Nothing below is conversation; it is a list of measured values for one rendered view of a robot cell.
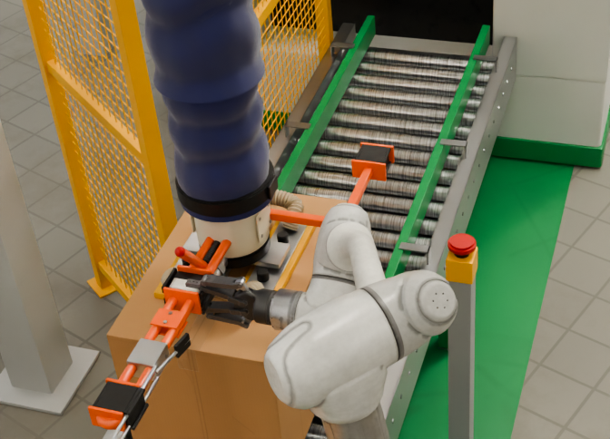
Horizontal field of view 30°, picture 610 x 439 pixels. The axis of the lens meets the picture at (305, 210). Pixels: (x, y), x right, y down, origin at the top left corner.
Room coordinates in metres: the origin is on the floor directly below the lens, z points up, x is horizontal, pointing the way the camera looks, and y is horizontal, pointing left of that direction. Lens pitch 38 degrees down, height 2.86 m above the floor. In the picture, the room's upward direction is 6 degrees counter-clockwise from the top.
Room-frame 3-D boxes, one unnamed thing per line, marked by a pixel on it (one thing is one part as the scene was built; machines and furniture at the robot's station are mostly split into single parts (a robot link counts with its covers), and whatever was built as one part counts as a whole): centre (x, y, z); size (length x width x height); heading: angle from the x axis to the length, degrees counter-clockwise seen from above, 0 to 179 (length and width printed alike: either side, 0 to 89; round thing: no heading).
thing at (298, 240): (2.06, 0.09, 1.09); 0.34 x 0.10 x 0.05; 158
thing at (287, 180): (3.29, -0.01, 0.60); 1.60 x 0.11 x 0.09; 158
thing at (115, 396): (1.54, 0.41, 1.21); 0.08 x 0.07 x 0.05; 158
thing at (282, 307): (1.76, 0.06, 1.20); 0.09 x 0.06 x 0.09; 158
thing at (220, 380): (2.09, 0.19, 0.87); 0.60 x 0.40 x 0.40; 159
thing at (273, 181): (2.09, 0.17, 1.31); 0.23 x 0.23 x 0.04
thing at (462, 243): (2.12, -0.37, 1.02); 0.07 x 0.07 x 0.04
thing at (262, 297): (1.79, 0.13, 1.20); 0.09 x 0.07 x 0.08; 68
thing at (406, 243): (3.09, -0.51, 0.60); 1.60 x 0.11 x 0.09; 158
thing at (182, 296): (1.86, 0.27, 1.20); 0.10 x 0.08 x 0.06; 68
